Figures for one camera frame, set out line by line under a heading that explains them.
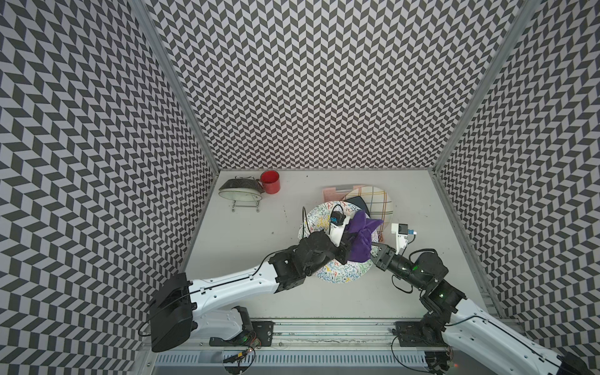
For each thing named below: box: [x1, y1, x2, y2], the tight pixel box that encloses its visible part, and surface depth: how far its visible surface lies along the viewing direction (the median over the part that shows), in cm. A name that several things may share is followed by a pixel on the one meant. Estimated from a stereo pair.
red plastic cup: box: [260, 170, 281, 195], surface depth 108 cm
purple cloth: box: [346, 210, 384, 264], surface depth 69 cm
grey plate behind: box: [218, 178, 265, 193], surface depth 97 cm
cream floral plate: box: [217, 187, 263, 202], surface depth 100 cm
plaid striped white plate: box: [343, 185, 394, 236], surface depth 98 cm
